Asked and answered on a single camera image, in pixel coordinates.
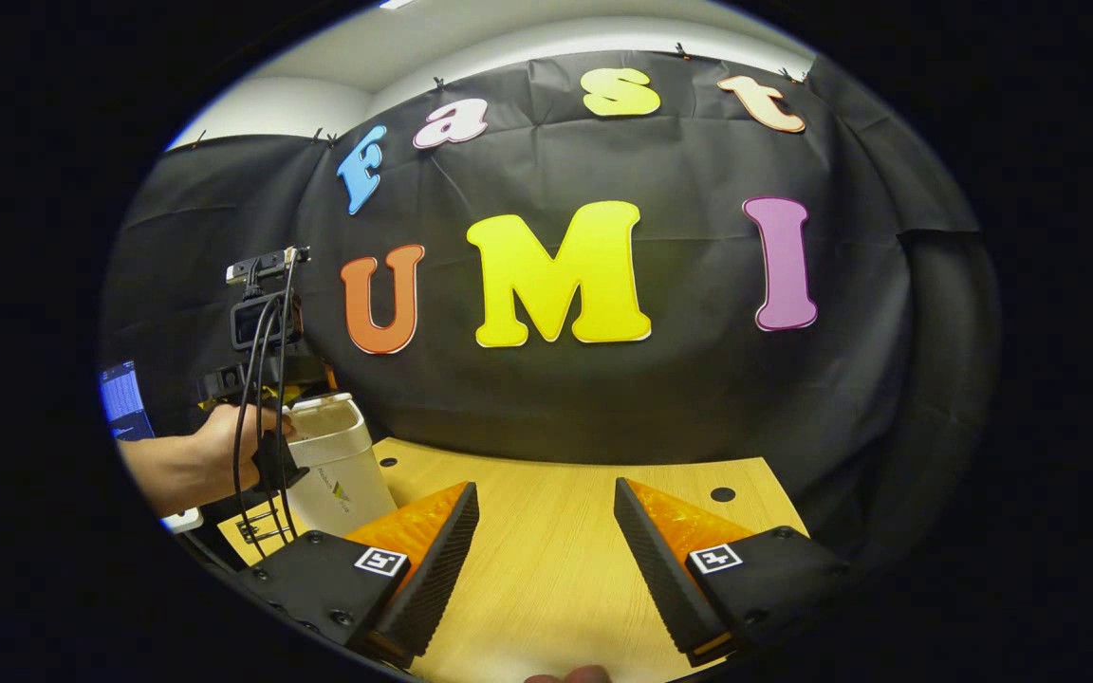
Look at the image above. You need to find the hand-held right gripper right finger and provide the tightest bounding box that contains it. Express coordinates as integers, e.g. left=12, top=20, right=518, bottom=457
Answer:
left=614, top=476, right=851, bottom=666

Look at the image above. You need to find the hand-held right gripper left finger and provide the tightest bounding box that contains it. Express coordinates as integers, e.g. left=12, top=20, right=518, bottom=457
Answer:
left=241, top=480, right=481, bottom=668

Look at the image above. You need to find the white desktop garbage bin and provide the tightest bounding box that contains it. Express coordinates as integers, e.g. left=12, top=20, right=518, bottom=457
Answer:
left=283, top=392, right=398, bottom=538

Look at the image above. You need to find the wooden desktop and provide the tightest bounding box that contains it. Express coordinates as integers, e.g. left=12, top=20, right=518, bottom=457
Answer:
left=216, top=436, right=808, bottom=683

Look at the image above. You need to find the computer monitor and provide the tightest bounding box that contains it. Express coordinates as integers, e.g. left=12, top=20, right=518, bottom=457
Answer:
left=98, top=360, right=157, bottom=443

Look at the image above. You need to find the black backdrop cloth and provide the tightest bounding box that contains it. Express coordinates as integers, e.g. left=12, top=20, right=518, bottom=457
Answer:
left=99, top=49, right=1001, bottom=570

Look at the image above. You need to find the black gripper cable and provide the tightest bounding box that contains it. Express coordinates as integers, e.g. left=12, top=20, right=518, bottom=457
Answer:
left=232, top=249, right=301, bottom=563

